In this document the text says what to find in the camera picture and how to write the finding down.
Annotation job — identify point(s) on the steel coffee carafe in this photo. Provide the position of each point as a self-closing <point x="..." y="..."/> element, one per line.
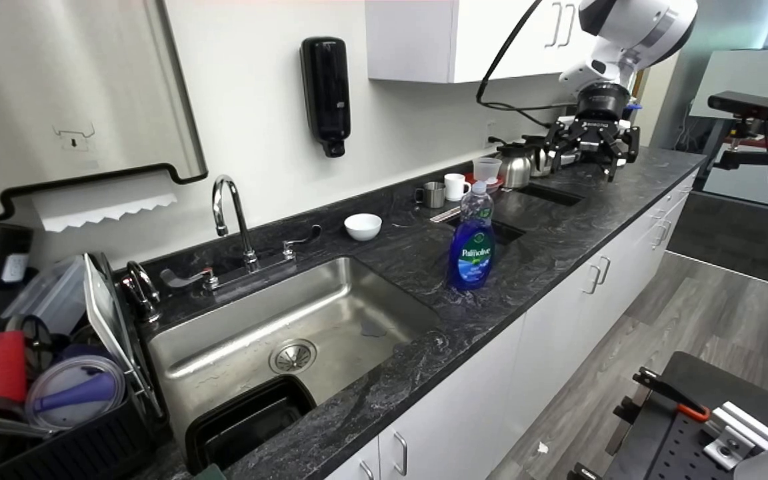
<point x="516" y="161"/>

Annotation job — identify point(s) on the black dish rack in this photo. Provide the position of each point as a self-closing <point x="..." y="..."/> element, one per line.
<point x="63" y="313"/>

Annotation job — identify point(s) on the chrome sink faucet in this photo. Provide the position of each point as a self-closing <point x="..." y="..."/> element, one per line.
<point x="227" y="206"/>

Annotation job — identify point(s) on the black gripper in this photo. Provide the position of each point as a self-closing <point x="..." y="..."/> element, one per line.
<point x="597" y="129"/>

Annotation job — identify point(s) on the black wall soap dispenser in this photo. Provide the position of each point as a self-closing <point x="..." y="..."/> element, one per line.
<point x="327" y="86"/>

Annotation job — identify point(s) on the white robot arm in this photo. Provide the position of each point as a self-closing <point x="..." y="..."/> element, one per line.
<point x="628" y="37"/>

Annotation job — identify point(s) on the white upper cabinet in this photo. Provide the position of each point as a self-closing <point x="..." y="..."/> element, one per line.
<point x="453" y="41"/>

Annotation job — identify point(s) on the small steel cup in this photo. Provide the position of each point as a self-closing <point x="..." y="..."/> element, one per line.
<point x="432" y="195"/>

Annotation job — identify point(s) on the stainless steel sink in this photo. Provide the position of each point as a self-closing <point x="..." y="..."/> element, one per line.
<point x="323" y="326"/>

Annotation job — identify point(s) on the blue lidded plastic container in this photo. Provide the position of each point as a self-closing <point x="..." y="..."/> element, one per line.
<point x="76" y="391"/>

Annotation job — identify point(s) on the white mug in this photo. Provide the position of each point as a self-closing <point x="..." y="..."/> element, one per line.
<point x="453" y="189"/>

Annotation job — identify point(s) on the steel paper towel dispenser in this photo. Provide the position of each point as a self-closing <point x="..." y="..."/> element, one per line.
<point x="92" y="89"/>

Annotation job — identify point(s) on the black tray in sink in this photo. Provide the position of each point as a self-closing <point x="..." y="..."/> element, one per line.
<point x="240" y="426"/>

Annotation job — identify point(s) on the small white bowl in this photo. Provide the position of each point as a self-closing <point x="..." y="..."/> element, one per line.
<point x="363" y="226"/>

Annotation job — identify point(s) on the blue dish soap bottle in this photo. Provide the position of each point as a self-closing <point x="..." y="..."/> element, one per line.
<point x="469" y="255"/>

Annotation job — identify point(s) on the white lower cabinets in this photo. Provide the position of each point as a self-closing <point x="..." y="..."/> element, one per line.
<point x="469" y="419"/>

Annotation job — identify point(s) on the black tool cart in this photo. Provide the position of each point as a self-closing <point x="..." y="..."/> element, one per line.
<point x="696" y="422"/>

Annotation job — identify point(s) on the clear measuring cup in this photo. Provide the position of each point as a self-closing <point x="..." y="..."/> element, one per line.
<point x="485" y="169"/>

